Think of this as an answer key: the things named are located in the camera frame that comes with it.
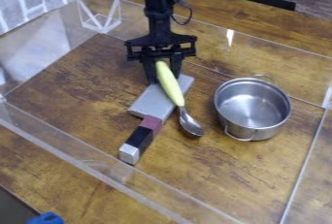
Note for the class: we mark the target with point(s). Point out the yellow handled metal spoon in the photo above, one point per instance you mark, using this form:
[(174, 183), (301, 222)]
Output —
[(171, 88)]

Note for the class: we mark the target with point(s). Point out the blue object at bottom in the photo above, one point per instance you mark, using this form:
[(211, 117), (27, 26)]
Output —
[(45, 218)]

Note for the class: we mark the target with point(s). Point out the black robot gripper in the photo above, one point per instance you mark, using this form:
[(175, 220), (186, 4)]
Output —
[(159, 43)]

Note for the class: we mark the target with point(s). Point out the small steel pot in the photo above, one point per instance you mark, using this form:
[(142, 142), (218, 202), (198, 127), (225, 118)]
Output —
[(253, 108)]

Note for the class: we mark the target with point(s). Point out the grey toy cleaver knife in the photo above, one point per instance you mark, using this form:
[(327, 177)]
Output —
[(153, 107)]

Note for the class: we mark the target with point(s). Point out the clear acrylic enclosure panels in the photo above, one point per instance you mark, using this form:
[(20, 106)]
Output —
[(68, 115)]

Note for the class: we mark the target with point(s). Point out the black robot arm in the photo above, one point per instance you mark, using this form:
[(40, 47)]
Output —
[(162, 6)]

